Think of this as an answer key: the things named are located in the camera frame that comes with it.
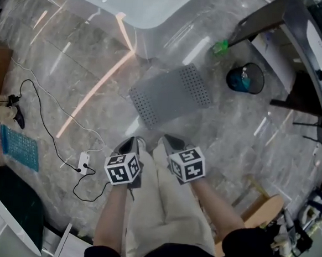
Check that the person's left forearm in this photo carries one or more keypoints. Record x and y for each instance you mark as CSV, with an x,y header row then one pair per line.
x,y
112,218

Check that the person's black shirt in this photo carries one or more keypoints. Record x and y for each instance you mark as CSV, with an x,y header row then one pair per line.
x,y
251,251

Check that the white drawer unit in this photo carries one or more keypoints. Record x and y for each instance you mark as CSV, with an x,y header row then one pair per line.
x,y
71,245

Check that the blue perforated mat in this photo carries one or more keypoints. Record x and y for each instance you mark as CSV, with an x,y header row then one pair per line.
x,y
19,147

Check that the person's beige trousers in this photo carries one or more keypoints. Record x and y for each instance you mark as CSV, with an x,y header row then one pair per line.
x,y
166,203

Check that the black chair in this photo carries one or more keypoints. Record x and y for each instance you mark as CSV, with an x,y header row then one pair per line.
x,y
313,129

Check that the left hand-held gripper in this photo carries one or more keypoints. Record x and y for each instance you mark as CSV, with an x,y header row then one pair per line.
x,y
120,172

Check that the grey perforated bath mat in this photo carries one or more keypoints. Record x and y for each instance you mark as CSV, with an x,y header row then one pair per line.
x,y
166,95

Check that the dark vanity cabinet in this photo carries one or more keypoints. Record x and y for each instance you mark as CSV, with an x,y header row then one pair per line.
x,y
299,30

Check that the green plastic bottle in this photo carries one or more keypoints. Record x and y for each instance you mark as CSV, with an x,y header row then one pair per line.
x,y
220,48

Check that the white sink basin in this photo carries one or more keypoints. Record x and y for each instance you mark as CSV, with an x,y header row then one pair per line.
x,y
317,40

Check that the pile of cluttered items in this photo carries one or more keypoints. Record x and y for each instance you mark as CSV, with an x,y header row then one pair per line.
x,y
299,233

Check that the person's right forearm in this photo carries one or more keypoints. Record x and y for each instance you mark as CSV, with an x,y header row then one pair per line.
x,y
216,207

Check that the black mesh wastebasket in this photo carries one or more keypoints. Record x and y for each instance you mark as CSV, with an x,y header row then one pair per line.
x,y
245,79

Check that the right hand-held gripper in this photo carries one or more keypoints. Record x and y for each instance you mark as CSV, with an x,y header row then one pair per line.
x,y
187,166

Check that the person's white sneaker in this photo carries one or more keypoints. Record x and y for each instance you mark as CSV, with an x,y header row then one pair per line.
x,y
142,145

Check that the dark green tub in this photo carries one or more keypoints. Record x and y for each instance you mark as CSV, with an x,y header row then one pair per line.
x,y
16,202

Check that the wooden coffee table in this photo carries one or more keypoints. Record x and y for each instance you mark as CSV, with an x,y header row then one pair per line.
x,y
265,211

